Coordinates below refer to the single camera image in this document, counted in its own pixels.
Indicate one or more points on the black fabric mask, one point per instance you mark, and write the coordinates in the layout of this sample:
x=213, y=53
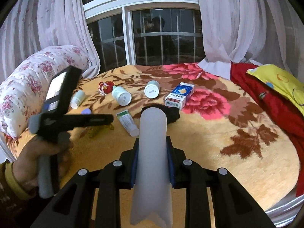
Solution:
x=172, y=113

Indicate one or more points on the small pale green bottle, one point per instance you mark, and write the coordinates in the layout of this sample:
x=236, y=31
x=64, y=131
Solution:
x=77, y=99

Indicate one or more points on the white framed barred window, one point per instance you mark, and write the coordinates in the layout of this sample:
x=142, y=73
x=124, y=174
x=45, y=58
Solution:
x=145, y=32

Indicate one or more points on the yellow floral fleece blanket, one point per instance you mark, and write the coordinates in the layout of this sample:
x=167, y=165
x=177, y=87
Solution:
x=220, y=126

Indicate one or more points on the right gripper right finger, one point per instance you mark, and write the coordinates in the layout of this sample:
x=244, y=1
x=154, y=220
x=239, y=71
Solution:
x=213, y=190

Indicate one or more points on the small purple cap bottle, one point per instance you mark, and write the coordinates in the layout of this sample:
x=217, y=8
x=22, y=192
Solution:
x=86, y=111

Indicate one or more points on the right sheer pink curtain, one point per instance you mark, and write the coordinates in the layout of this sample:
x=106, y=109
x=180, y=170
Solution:
x=251, y=31

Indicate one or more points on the yellow patterned pillow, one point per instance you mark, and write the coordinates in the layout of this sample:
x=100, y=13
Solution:
x=282, y=82

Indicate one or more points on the floral white rolled quilt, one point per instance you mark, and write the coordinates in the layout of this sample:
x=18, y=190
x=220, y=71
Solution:
x=24, y=91

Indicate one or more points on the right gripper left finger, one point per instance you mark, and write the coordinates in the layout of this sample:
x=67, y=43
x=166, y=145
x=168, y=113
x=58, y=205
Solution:
x=96, y=192

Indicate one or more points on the white round jar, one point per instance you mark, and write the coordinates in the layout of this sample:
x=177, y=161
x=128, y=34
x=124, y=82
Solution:
x=152, y=89

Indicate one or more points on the green white lotion bottle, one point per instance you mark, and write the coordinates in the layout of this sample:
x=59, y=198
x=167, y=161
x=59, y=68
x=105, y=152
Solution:
x=122, y=96

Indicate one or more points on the white bed frame edge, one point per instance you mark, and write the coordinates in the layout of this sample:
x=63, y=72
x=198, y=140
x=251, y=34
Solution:
x=284, y=212

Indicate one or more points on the blue white medicine box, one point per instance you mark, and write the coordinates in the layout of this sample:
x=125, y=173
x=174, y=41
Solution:
x=179, y=96

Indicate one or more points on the person's left hand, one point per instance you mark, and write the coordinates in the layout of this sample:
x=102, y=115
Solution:
x=25, y=168

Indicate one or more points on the red blanket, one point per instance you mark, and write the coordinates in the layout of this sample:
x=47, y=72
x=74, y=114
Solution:
x=281, y=111

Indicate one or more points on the white green ointment tube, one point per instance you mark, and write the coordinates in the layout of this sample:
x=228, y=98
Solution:
x=128, y=123

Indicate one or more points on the red white knot charm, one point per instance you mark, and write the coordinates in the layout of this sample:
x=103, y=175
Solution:
x=105, y=88

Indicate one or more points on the sheer pink curtain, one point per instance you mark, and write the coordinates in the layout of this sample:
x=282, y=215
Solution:
x=251, y=31
x=32, y=25

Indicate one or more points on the translucent white plastic tube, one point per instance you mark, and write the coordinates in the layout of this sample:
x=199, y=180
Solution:
x=152, y=198

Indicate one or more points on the left sheer pink curtain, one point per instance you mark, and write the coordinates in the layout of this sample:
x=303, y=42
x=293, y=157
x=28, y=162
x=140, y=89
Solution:
x=32, y=25

